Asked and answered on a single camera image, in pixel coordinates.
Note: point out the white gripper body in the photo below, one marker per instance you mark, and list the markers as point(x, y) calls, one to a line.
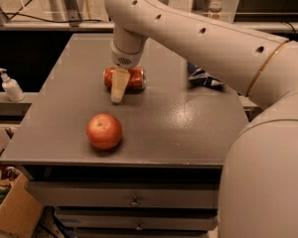
point(123, 59)

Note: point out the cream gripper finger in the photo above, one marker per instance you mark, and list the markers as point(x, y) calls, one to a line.
point(120, 78)

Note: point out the red coke can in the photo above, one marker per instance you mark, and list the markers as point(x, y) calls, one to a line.
point(136, 81)

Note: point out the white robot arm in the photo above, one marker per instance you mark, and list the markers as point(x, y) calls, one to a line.
point(259, 185)

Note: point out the red apple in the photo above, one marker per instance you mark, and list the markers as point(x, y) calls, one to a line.
point(104, 131)

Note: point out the blue chip bag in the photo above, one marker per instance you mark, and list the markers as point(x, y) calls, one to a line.
point(198, 77)

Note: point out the grey drawer cabinet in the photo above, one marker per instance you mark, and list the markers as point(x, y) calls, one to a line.
point(170, 156)

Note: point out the white pump soap bottle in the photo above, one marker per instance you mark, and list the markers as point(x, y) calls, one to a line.
point(11, 87)

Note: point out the top drawer knob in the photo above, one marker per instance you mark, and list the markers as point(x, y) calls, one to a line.
point(134, 202)

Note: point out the drawer knob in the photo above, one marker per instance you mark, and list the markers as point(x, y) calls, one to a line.
point(139, 227)
point(134, 202)

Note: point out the cardboard box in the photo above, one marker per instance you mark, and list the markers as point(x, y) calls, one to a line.
point(19, 210)

